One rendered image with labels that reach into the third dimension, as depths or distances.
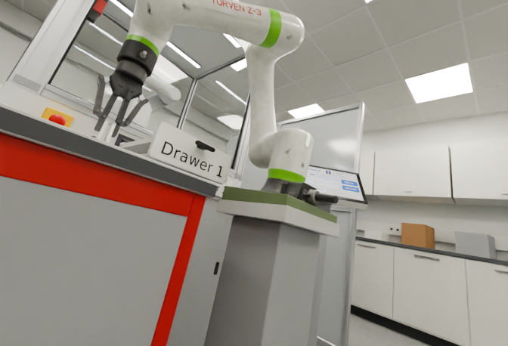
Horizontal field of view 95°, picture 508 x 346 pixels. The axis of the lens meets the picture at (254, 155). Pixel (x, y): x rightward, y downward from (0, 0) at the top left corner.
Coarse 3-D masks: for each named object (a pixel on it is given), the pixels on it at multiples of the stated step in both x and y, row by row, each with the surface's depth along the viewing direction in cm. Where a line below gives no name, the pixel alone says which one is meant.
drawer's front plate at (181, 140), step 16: (160, 128) 66; (176, 128) 70; (160, 144) 66; (176, 144) 70; (192, 144) 74; (208, 144) 78; (160, 160) 66; (176, 160) 69; (192, 160) 73; (208, 160) 78; (224, 160) 83; (208, 176) 78; (224, 176) 83
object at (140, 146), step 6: (144, 138) 75; (150, 138) 72; (120, 144) 89; (126, 144) 85; (132, 144) 80; (138, 144) 76; (144, 144) 73; (132, 150) 78; (138, 150) 74; (144, 150) 71; (162, 162) 76; (192, 174) 84
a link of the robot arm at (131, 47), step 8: (128, 40) 63; (136, 40) 62; (128, 48) 61; (136, 48) 62; (144, 48) 63; (120, 56) 62; (128, 56) 61; (136, 56) 61; (144, 56) 62; (152, 56) 65; (144, 64) 63; (152, 64) 66; (152, 72) 67
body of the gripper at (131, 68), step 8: (120, 64) 61; (128, 64) 61; (136, 64) 62; (120, 72) 62; (128, 72) 61; (136, 72) 62; (144, 72) 64; (112, 80) 60; (120, 80) 61; (128, 80) 63; (136, 80) 63; (144, 80) 65; (112, 88) 61; (128, 88) 63; (136, 88) 64; (120, 96) 62; (136, 96) 64
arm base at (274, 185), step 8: (272, 184) 72; (280, 184) 71; (288, 184) 71; (296, 184) 68; (304, 184) 67; (272, 192) 70; (280, 192) 71; (288, 192) 69; (296, 192) 67; (304, 192) 67; (312, 192) 67; (304, 200) 67; (312, 200) 67; (320, 200) 66; (328, 200) 64; (336, 200) 63
